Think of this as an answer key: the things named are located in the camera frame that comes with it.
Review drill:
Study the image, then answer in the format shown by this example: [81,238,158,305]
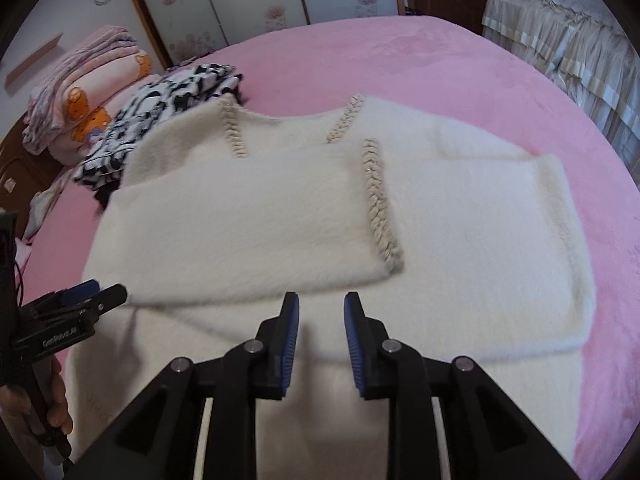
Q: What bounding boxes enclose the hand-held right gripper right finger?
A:
[342,291,581,480]

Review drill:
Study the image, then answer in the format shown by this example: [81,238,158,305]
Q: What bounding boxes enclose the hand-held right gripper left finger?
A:
[65,291,301,480]

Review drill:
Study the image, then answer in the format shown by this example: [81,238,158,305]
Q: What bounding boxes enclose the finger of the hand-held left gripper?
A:
[75,284,128,316]
[30,280,101,311]

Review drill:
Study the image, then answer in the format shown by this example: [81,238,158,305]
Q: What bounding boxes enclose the white fluffy cardigan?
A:
[62,92,598,480]

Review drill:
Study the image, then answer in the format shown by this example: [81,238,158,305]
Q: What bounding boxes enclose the person's left hand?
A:
[0,357,73,435]

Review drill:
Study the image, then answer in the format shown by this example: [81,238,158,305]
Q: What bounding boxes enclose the crumpled white cloth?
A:
[22,175,76,241]

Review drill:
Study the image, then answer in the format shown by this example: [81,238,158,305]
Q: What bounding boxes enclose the wooden headboard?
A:
[0,115,66,241]

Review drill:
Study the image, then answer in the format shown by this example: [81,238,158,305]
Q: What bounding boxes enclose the folded bear print quilt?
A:
[47,50,161,166]

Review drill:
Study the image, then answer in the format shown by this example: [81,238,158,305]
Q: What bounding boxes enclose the black white printed garment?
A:
[72,63,244,196]

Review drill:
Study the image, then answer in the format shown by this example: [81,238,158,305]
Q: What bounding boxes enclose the folded pink floral blanket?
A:
[22,25,141,156]

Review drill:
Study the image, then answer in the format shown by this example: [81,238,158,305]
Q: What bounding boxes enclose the pink bed blanket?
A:
[15,15,640,480]

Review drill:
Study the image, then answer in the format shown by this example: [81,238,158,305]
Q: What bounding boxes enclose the white lace furniture cover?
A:
[482,0,640,171]

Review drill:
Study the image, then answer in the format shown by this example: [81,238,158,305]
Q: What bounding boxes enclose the pink wall shelf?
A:
[5,32,63,93]

